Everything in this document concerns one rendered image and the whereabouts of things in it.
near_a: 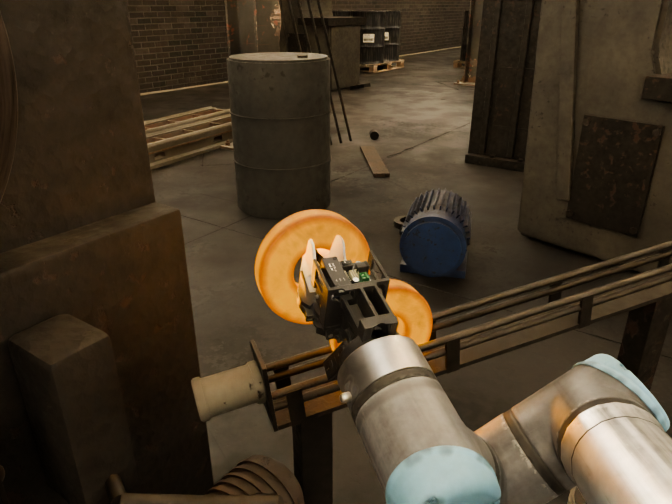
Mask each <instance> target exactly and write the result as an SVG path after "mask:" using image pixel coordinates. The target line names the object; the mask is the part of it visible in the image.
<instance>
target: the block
mask: <svg viewBox="0 0 672 504"><path fill-rule="evenodd" d="M8 348H9V352H10V355H11V359H12V362H13V365H14V369H15V372H16V376H17V379H18V383H19V386H20V390H21V393H22V397H23V400H24V403H25V407H26V410H27V414H28V417H29V421H30V424H31V428H32V431H33V435H34V438H35V441H36V445H37V448H38V452H39V455H40V459H41V462H42V466H43V469H44V473H45V476H46V479H47V483H48V486H49V487H50V488H51V489H53V490H54V491H55V492H56V493H58V494H59V495H60V496H61V497H62V498H64V499H65V500H66V501H67V502H69V503H70V504H110V501H109V497H108V494H107V491H106V488H105V483H106V480H107V479H108V478H109V476H110V475H111V474H118V475H119V476H120V477H121V479H122V482H123V485H124V488H125V491H128V490H129V489H130V488H132V487H133V486H134V485H135V483H136V482H137V479H138V474H137V469H136V464H135V459H134V454H133V449H132V444H131V439H130V434H129V429H128V424H127V419H126V414H125V409H124V404H123V399H122V393H121V388H120V383H119V378H118V373H117V368H116V363H115V358H114V353H113V348H112V343H111V340H110V338H109V336H108V335H107V334H106V333H105V332H103V331H102V330H100V329H98V328H96V327H94V326H92V325H90V324H88V323H86V322H84V321H82V320H80V319H78V318H76V317H74V316H72V315H70V314H60V315H57V316H54V317H52V318H50V319H48V320H46V321H43V322H41V323H39V324H37V325H34V326H32V327H30V328H28V329H26V330H23V331H21V332H19V333H17V334H14V335H13V336H12V337H10V338H9V339H8Z"/></svg>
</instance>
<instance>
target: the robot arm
mask: <svg viewBox="0 0 672 504"><path fill-rule="evenodd" d="M374 262H375V264H376V265H377V267H378V269H379V270H380V272H381V274H382V276H381V279H379V278H378V277H377V275H376V273H375V272H374V270H373V267H374ZM320 265H321V268H320ZM369 270H370V272H371V274H372V275H373V277H374V279H375V280H372V279H371V277H370V275H369V274H368V272H369ZM389 282H390V279H389V277H388V276H387V274H386V273H385V271H384V269H383V268H382V266H381V264H380V263H379V261H378V259H377V258H376V256H375V255H374V253H373V251H372V250H369V255H368V261H363V262H360V261H356V263H352V261H351V260H346V253H345V243H344V240H343V238H342V237H341V236H340V235H337V236H336V237H335V240H334V242H333V244H332V247H331V249H330V251H329V250H326V249H315V246H314V242H313V240H312V239H310V240H309V241H308V245H307V250H306V253H305V254H304V255H303V256H302V263H301V269H300V279H299V285H298V290H297V302H298V306H299V308H300V310H301V311H302V313H303V314H304V316H305V320H306V322H310V321H312V322H313V325H314V326H315V327H316V333H317V334H320V335H323V336H325V338H326V340H330V339H336V340H337V343H341V344H340V345H339V346H338V347H337V348H336V349H335V350H334V351H333V352H332V353H331V354H330V355H329V356H328V357H327V358H326V359H325V360H324V361H323V365H324V368H325V372H326V375H327V379H328V381H329V380H333V379H337V381H338V384H339V387H340V389H341V392H342V393H341V394H340V396H339V397H340V401H341V403H347V406H348V408H349V410H350V413H351V415H352V418H353V421H354V423H355V425H356V428H357V430H358V433H359V435H360V437H361V440H362V442H363V444H364V447H365V449H366V451H367V454H368V456H369V458H370V461H371V463H372V465H373V468H374V470H375V472H376V475H377V477H378V479H379V482H380V484H381V486H382V489H383V491H384V493H385V499H386V504H546V503H547V502H549V501H551V500H552V499H554V498H556V497H557V496H560V495H561V494H563V493H565V492H566V491H568V490H570V489H572V488H573V487H575V486H577V487H578V489H579V490H580V492H581V494H582V496H583V497H584V499H585V501H586V503H587V504H672V438H671V437H670V436H669V435H668V434H667V433H666V431H667V430H668V429H669V427H670V421H669V418H668V416H667V414H666V413H665V411H664V409H663V408H662V407H661V405H660V404H659V402H658V401H657V400H656V399H655V397H654V396H653V395H652V394H651V393H650V391H649V390H648V389H647V388H646V387H645V386H644V385H643V383H642V382H641V381H640V380H639V379H638V378H637V377H636V376H635V375H634V374H633V373H632V372H631V371H630V370H627V369H626V368H625V367H624V365H623V364H622V363H621V362H619V361H618V360H617V359H615V358H613V357H612V356H610V355H607V354H596V355H594V356H592V357H590V358H589V359H587V360H585V361H583V362H578V363H576V364H575V365H573V367H572V369H571V370H569V371H568V372H566V373H564V374H563V375H561V376H560V377H558V378H557V379H555V380H554V381H552V382H551V383H549V384H547V385H546V386H544V387H543V388H541V389H540V390H538V391H537V392H535V393H534V394H532V395H531V396H529V397H527V398H526V399H524V400H523V401H521V402H520V403H518V404H517V405H515V406H514V407H512V408H511V409H509V410H508V411H506V412H505V413H502V414H500V415H499V416H497V417H496V418H494V419H493V420H491V421H490V422H488V423H487V424H485V425H484V426H482V427H481V428H479V429H477V430H476V431H474V432H473V431H472V430H470V429H469V428H468V427H466V426H465V424H464V423H463V421H462V420H461V419H460V417H459V415H458V413H457V412H456V410H455V408H454V407H453V405H452V403H451V402H450V400H449V398H448V396H447V395H446V393H445V391H444V390H443V388H442V386H441V385H440V383H439V382H438V380H437V378H436V376H435V375H434V373H433V371H432V369H431V367H430V366H429V364H428V362H427V361H426V359H425V357H424V355H423V354H422V352H421V350H420V348H419V347H418V345H417V344H416V342H415V341H414V340H412V339H411V338H409V337H405V336H401V335H400V334H399V333H398V332H397V327H398V320H397V319H396V317H395V315H394V313H393V312H392V310H391V308H390V307H389V305H388V303H387V301H386V296H387V292H388V287H389Z"/></svg>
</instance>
